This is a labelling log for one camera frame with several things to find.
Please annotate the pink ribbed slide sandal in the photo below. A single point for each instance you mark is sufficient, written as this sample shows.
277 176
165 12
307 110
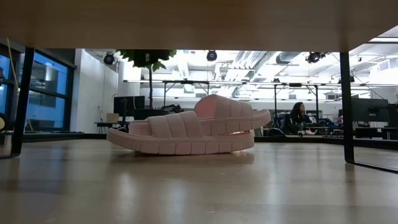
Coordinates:
186 146
230 107

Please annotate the wooden shelf board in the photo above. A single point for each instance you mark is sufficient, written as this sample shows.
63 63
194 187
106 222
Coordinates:
199 25

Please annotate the black metal shelf leg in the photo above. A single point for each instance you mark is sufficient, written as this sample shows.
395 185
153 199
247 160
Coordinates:
21 102
347 109

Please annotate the black bag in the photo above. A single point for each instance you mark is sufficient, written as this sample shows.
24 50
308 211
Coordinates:
172 108

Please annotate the green indoor tree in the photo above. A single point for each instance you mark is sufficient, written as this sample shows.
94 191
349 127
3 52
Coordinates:
150 90

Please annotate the black ceiling spotlight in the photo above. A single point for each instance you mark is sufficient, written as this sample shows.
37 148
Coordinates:
314 57
109 59
211 56

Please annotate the black computer monitor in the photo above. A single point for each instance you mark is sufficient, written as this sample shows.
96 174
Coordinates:
129 105
394 115
370 110

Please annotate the dark domed object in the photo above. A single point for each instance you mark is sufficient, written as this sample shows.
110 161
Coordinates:
276 132

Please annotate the small cardboard box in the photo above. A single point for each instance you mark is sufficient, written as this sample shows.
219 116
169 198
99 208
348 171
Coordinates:
112 118

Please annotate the person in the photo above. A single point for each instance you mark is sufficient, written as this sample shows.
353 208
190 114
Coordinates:
298 116

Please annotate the black office desk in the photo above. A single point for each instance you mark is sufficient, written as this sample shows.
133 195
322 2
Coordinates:
373 132

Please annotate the black metal frame stand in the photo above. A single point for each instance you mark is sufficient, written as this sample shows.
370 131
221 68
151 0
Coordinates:
295 84
186 82

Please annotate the black window frame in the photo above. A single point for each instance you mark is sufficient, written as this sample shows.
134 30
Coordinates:
71 99

